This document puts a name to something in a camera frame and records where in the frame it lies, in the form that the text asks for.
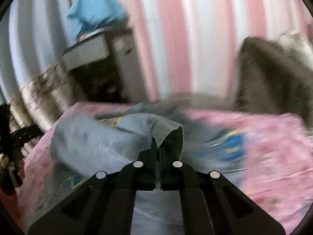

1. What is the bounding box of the blue denim jacket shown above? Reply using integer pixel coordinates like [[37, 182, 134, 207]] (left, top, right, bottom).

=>
[[31, 100, 248, 235]]

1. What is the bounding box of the brown patterned curtain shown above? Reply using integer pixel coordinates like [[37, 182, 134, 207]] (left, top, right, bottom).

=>
[[9, 62, 76, 133]]

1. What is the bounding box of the pink floral bed sheet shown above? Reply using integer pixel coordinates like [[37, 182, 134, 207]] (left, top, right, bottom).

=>
[[17, 102, 312, 234]]

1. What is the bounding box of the black silver air cooler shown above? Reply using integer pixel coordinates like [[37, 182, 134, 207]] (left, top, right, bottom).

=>
[[63, 28, 148, 103]]

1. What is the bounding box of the dark grey fuzzy blanket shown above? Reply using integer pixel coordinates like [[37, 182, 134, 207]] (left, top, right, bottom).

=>
[[236, 37, 312, 127]]

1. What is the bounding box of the light blue cloth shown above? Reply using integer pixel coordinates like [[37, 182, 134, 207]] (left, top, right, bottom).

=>
[[67, 0, 129, 39]]

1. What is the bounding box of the white cloth bundle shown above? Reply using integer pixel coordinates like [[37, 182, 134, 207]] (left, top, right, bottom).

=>
[[271, 31, 313, 71]]

